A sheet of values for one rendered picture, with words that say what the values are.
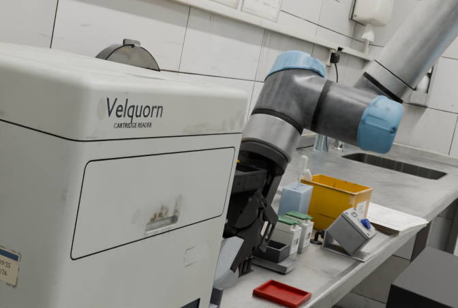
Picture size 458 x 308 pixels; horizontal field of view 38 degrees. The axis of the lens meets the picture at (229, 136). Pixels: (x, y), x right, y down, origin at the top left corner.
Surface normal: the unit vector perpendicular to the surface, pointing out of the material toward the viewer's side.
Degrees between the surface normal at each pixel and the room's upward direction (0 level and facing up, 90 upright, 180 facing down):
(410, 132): 90
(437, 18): 89
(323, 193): 90
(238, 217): 60
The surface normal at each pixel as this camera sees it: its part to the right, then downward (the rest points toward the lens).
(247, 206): -0.29, -0.47
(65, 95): -0.44, 0.02
